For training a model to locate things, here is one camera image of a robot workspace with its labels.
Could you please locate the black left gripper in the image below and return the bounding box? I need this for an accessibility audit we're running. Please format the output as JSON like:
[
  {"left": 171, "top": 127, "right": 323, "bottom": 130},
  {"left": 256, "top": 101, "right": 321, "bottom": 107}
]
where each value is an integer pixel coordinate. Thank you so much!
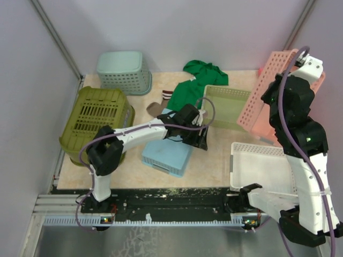
[{"left": 179, "top": 120, "right": 208, "bottom": 150}]

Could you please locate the white plastic basket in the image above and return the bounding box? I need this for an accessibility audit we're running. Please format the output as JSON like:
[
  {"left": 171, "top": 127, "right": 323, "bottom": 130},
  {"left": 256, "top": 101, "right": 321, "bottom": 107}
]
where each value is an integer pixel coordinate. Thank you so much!
[{"left": 229, "top": 142, "right": 297, "bottom": 195}]

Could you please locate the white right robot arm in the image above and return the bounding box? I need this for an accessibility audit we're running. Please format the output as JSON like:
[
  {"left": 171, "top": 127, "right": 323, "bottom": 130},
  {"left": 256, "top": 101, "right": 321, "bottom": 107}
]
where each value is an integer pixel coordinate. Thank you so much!
[{"left": 239, "top": 74, "right": 342, "bottom": 247}]

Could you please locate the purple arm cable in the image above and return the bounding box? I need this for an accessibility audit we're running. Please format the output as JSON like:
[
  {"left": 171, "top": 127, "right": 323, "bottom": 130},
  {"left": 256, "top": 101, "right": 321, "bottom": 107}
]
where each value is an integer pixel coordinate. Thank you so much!
[
  {"left": 277, "top": 46, "right": 337, "bottom": 257},
  {"left": 74, "top": 97, "right": 217, "bottom": 233}
]

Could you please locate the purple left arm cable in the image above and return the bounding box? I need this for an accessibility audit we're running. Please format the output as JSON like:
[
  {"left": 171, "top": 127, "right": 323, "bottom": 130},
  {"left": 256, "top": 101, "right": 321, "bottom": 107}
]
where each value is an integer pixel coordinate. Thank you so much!
[{"left": 74, "top": 97, "right": 217, "bottom": 233}]

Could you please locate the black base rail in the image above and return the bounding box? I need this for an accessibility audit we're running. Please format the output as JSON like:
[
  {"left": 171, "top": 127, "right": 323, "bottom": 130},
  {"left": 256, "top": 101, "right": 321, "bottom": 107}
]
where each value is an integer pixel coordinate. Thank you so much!
[{"left": 49, "top": 187, "right": 271, "bottom": 222}]

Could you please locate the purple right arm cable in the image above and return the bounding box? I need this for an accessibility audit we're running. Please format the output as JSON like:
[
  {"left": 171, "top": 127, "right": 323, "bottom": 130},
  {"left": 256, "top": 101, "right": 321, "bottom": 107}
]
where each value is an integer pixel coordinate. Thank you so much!
[{"left": 277, "top": 46, "right": 337, "bottom": 257}]

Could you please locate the green shirt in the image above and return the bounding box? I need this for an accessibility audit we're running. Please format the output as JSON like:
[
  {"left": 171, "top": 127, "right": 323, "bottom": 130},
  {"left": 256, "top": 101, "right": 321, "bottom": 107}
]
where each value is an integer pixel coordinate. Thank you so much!
[{"left": 167, "top": 60, "right": 229, "bottom": 111}]

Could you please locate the light green plastic basket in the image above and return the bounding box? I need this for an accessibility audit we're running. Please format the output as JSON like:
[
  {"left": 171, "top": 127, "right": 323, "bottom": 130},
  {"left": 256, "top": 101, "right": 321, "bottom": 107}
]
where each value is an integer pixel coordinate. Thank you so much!
[{"left": 204, "top": 85, "right": 251, "bottom": 132}]

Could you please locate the olive green laundry basket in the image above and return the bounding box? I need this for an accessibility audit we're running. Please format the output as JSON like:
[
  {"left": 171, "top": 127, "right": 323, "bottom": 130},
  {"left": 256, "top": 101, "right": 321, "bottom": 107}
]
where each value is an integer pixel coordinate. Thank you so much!
[{"left": 59, "top": 86, "right": 135, "bottom": 166}]

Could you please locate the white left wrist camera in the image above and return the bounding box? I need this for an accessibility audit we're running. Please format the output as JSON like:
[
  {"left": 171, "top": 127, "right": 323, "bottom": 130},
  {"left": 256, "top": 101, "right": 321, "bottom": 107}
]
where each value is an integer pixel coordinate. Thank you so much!
[{"left": 192, "top": 109, "right": 208, "bottom": 126}]

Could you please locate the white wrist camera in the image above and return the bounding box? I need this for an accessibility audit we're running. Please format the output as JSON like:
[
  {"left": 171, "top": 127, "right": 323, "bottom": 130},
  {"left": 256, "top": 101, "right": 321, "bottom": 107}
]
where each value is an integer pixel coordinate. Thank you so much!
[
  {"left": 192, "top": 109, "right": 208, "bottom": 126},
  {"left": 288, "top": 53, "right": 323, "bottom": 85}
]

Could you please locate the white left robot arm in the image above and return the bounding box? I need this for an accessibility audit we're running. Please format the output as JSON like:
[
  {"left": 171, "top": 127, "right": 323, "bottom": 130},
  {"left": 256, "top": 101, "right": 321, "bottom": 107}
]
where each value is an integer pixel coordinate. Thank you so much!
[{"left": 83, "top": 104, "right": 209, "bottom": 213}]

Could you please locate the pink plastic basket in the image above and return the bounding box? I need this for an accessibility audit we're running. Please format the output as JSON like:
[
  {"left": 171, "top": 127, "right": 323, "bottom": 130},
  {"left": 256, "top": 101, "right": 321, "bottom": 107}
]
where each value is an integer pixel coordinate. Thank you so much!
[{"left": 236, "top": 49, "right": 326, "bottom": 147}]

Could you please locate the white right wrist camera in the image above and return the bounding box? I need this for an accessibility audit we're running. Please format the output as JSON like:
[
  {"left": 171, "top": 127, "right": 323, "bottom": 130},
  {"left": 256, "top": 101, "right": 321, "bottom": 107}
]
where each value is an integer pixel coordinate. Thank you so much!
[{"left": 288, "top": 53, "right": 323, "bottom": 85}]

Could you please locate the white slotted cable duct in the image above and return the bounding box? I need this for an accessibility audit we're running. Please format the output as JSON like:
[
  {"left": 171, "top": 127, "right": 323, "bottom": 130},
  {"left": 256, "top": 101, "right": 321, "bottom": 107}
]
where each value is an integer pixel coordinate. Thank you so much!
[{"left": 43, "top": 214, "right": 252, "bottom": 228}]

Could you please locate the light blue shallow basket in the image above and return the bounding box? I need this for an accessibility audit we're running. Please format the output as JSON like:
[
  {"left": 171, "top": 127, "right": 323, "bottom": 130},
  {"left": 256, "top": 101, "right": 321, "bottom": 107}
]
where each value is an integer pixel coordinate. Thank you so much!
[{"left": 141, "top": 108, "right": 193, "bottom": 178}]

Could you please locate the brown striped sock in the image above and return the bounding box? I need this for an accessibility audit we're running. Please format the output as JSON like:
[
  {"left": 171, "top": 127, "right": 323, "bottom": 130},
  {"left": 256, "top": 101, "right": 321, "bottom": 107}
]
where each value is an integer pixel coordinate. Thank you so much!
[{"left": 146, "top": 90, "right": 173, "bottom": 118}]

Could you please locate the light blue laundry basket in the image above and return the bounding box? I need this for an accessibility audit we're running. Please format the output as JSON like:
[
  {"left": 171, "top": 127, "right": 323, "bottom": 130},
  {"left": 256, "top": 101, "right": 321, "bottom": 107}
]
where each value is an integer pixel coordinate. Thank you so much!
[{"left": 96, "top": 51, "right": 152, "bottom": 96}]

